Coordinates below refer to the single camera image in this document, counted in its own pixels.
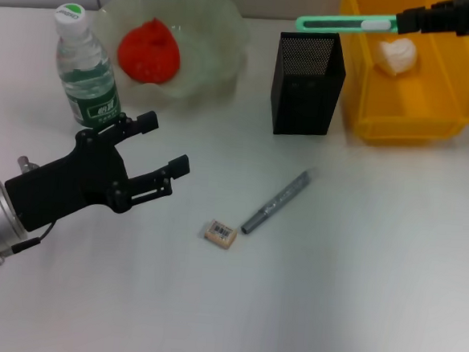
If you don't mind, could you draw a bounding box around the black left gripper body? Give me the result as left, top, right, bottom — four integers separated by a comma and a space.
2, 123, 137, 240

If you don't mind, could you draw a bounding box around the white paper ball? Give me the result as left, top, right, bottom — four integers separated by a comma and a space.
372, 35, 420, 80

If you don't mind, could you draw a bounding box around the green utility knife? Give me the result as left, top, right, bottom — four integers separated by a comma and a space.
295, 9, 402, 39

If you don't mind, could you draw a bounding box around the clear green-label water bottle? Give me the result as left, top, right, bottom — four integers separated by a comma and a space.
47, 2, 128, 131

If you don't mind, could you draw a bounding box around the orange fruit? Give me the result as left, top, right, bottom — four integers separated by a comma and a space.
115, 14, 185, 87

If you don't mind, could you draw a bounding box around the beige barcode eraser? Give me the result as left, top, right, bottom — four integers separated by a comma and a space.
203, 218, 239, 250

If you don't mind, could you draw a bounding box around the grey marker pen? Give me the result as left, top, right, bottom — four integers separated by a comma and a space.
240, 165, 312, 241

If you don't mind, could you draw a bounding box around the green glass fruit bowl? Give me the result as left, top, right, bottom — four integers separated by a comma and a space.
87, 0, 251, 117

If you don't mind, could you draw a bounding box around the black mesh pen holder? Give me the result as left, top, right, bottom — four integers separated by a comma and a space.
267, 28, 349, 139

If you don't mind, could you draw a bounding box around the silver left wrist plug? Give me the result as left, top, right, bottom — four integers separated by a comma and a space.
16, 154, 40, 176

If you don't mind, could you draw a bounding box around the yellow plastic bin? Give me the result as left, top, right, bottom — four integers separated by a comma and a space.
328, 0, 469, 152

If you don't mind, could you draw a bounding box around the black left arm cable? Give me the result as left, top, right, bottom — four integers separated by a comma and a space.
0, 215, 58, 272

